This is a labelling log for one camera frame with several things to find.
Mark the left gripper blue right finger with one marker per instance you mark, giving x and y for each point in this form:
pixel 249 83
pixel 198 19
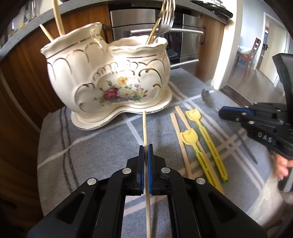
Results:
pixel 149 160

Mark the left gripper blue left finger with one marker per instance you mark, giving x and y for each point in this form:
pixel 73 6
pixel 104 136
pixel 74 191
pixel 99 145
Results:
pixel 141 169

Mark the wooden chopstick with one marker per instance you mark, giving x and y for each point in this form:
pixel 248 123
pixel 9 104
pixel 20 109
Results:
pixel 46 32
pixel 182 147
pixel 58 18
pixel 146 177

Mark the gold fork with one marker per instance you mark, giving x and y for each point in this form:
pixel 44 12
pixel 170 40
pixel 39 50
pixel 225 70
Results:
pixel 158 25

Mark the silver fork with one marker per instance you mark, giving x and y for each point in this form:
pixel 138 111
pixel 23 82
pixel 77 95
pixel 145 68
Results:
pixel 166 20

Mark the person's right hand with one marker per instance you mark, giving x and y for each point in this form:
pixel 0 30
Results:
pixel 281 166

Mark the wooden dining chair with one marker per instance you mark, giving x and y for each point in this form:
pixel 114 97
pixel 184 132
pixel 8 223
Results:
pixel 248 57

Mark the cream floral ceramic utensil holder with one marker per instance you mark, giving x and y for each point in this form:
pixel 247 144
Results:
pixel 98 81

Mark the stainless steel oven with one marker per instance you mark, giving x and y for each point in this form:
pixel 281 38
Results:
pixel 183 39

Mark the black pan on stove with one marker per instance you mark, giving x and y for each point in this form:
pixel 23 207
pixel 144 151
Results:
pixel 216 7

